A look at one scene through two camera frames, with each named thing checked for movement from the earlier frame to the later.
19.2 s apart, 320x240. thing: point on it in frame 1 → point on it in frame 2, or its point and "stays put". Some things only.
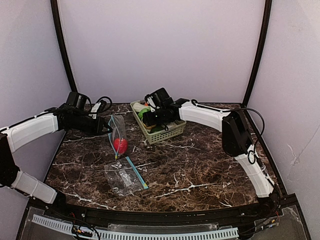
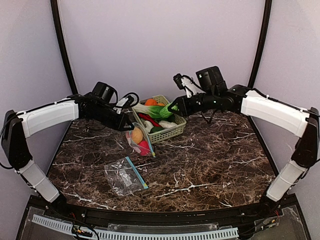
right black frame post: [267, 19] stays put
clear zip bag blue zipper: [117, 135] → [139, 141]
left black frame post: [62, 46] stays put
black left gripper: [100, 125] → [121, 120]
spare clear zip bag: [123, 178] stays put
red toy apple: [120, 145] → [144, 148]
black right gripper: [146, 118] → [181, 105]
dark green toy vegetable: [156, 128] stays put
